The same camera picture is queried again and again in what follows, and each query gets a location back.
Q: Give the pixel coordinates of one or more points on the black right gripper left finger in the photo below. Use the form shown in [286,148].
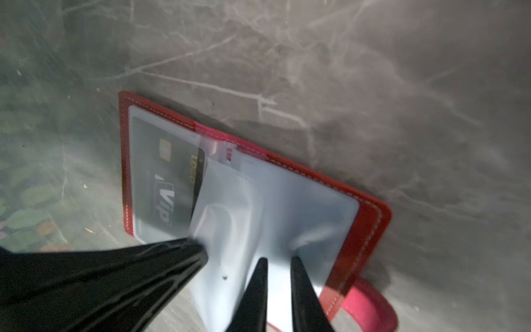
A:
[251,313]

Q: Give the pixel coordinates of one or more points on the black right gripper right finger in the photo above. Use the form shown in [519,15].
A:
[307,312]

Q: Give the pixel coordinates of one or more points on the black VIP card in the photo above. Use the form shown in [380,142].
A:
[166,170]

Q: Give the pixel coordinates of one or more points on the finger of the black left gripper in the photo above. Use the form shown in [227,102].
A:
[107,290]

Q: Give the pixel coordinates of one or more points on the red leather card holder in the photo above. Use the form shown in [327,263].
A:
[254,203]

